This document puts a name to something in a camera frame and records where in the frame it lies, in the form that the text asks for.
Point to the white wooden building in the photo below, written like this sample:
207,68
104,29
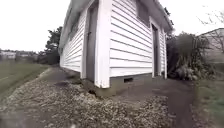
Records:
113,40

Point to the grey asphalt path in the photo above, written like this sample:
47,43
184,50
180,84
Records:
100,103

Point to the wood of dark trees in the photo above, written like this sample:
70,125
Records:
51,46

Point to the grass field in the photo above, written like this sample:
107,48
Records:
16,75

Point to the green bush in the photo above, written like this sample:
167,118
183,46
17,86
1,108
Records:
188,56

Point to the distant buildings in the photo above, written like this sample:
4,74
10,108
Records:
15,55

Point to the grey building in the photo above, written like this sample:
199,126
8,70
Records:
213,45

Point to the grass verge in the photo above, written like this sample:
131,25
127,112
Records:
210,100

